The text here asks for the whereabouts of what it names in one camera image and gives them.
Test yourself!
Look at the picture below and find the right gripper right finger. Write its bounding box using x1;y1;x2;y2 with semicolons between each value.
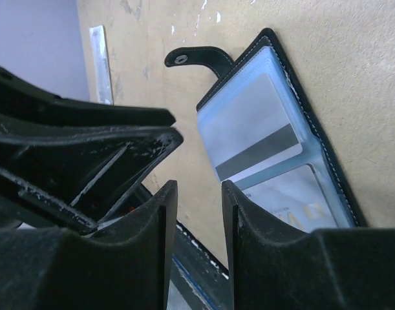
222;181;395;309

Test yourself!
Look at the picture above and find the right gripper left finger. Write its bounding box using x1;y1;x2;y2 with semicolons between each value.
0;180;178;309

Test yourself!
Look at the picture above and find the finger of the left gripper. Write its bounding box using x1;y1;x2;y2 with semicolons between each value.
0;114;183;234
0;67;175;127

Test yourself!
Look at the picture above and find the black leather card holder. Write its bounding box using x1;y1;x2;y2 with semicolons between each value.
164;28;368;228

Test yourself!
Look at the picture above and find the clear plastic packet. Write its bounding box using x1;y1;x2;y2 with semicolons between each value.
89;25;114;105

